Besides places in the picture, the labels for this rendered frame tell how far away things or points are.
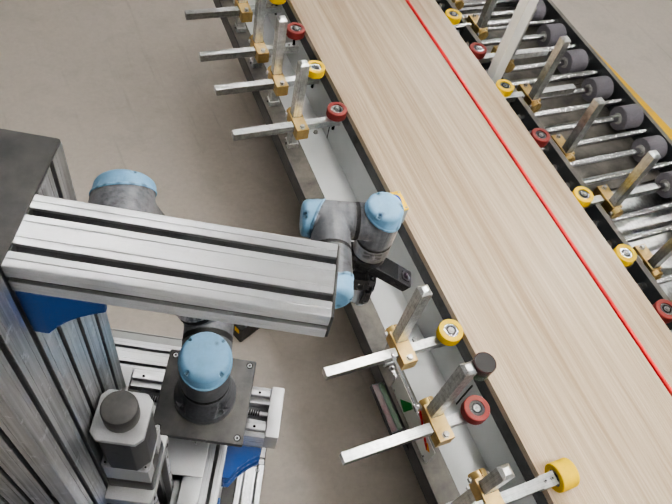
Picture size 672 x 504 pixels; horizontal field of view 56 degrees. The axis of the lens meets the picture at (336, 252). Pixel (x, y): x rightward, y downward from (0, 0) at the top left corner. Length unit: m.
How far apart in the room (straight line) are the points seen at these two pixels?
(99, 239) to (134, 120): 3.04
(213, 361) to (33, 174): 0.80
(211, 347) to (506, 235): 1.24
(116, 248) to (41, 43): 3.61
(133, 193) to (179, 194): 2.13
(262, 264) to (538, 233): 1.81
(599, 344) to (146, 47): 3.08
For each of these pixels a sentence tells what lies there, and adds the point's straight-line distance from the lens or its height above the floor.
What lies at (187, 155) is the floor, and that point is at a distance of 3.50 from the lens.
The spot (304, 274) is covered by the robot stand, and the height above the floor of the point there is 2.03.
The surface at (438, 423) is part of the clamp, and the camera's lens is 1.90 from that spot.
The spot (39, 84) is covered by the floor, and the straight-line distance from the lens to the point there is 3.96.
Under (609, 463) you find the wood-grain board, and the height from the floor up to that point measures 0.90.
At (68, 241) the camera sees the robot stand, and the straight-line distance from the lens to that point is 0.66.
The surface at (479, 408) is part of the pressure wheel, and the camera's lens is 1.91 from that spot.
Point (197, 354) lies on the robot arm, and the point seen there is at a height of 1.27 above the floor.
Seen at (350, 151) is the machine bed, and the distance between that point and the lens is 2.56.
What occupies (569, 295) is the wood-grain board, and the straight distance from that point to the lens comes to 2.26.
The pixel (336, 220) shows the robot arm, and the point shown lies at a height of 1.65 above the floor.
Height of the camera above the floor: 2.56
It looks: 54 degrees down
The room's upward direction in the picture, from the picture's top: 16 degrees clockwise
